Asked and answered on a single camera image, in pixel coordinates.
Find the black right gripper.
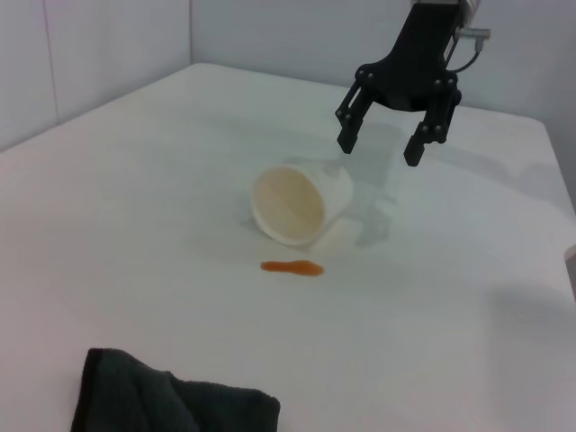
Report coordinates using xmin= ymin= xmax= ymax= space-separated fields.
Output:
xmin=334 ymin=0 xmax=463 ymax=167

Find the white paper cup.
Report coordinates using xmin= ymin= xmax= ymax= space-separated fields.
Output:
xmin=249 ymin=159 xmax=355 ymax=248

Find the dark cloth rag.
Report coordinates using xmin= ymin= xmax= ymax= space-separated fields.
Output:
xmin=69 ymin=346 xmax=282 ymax=432

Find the orange-brown liquid stain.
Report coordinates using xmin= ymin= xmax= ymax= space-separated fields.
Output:
xmin=259 ymin=259 xmax=325 ymax=277

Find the right gripper cable with plug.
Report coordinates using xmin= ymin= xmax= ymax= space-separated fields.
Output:
xmin=445 ymin=25 xmax=492 ymax=73

